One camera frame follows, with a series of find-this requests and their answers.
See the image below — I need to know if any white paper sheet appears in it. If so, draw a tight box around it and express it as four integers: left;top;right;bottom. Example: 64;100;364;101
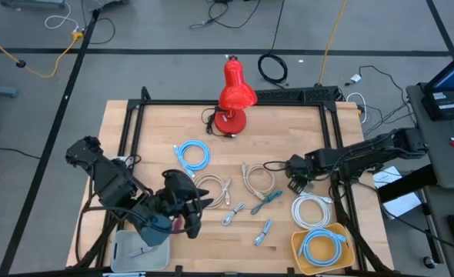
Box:
372;165;422;220

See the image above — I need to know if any black perforated tray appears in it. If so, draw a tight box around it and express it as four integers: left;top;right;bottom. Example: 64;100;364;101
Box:
255;85;342;104

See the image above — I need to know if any grey desk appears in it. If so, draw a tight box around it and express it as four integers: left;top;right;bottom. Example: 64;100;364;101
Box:
406;82;454;189

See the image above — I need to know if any red desk lamp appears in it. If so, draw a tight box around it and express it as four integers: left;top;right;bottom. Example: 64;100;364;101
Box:
213;55;259;135

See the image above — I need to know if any black docking box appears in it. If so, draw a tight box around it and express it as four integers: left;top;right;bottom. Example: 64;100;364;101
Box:
421;91;454;121

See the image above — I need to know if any teal braided cable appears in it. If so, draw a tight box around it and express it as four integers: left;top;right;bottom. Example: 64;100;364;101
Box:
249;190;284;215

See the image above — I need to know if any grey plastic bin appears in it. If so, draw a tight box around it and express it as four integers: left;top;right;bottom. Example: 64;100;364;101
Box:
110;229;172;273

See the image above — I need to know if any white floor cable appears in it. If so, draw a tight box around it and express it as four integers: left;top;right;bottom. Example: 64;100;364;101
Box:
346;92;368;125

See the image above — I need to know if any black desk beam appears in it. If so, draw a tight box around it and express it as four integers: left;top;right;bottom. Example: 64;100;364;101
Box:
376;165;436;203

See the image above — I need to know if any yellow hanging power cord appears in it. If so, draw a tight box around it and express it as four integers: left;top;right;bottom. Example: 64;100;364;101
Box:
318;0;347;86

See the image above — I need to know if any yellow floor extension cord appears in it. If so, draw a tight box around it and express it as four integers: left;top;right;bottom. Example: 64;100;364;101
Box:
0;29;85;79

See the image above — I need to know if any beige cable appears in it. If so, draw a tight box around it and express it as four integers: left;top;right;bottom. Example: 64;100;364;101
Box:
194;173;232;211
241;162;277;201

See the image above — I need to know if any light blue cable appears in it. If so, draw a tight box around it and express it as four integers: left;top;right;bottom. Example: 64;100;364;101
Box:
172;139;212;178
298;227;347;268

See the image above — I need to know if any yellow plastic bin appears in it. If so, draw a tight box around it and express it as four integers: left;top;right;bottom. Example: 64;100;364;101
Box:
290;222;356;276

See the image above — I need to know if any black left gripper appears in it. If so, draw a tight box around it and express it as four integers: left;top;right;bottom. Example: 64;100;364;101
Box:
140;169;215;247

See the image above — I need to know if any black metal table frame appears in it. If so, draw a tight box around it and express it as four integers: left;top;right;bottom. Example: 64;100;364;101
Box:
67;86;396;276

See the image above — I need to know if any thin white cable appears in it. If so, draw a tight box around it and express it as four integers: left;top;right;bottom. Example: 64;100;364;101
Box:
126;245;159;258

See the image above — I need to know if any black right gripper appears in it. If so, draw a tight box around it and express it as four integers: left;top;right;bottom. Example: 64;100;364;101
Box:
286;153;316;195

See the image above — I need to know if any black hanging power cord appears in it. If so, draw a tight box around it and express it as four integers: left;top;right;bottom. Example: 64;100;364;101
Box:
257;0;289;85

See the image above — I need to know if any black lamp cord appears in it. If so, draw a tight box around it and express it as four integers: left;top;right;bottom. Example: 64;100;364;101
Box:
201;106;235;139

